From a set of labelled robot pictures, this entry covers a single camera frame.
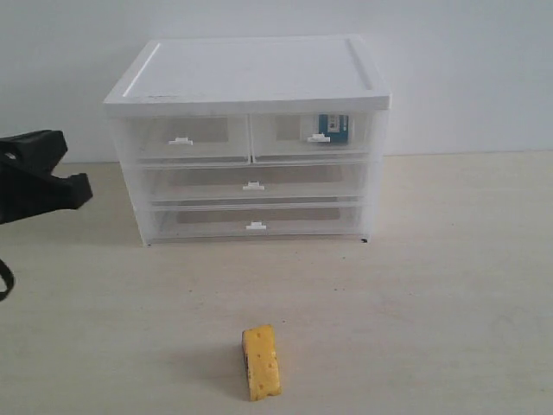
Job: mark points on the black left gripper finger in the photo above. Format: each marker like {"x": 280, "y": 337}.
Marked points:
{"x": 26, "y": 194}

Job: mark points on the white teal medicine bottle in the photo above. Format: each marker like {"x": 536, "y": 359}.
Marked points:
{"x": 331, "y": 129}

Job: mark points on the white plastic drawer cabinet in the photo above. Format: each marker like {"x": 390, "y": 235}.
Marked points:
{"x": 244, "y": 77}

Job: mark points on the clear middle wide drawer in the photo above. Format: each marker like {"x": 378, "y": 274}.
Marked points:
{"x": 278, "y": 181}

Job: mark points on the yellow cheese wedge toy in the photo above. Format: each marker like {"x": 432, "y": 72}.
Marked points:
{"x": 261, "y": 363}

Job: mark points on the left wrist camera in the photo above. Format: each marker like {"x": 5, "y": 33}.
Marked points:
{"x": 41, "y": 150}

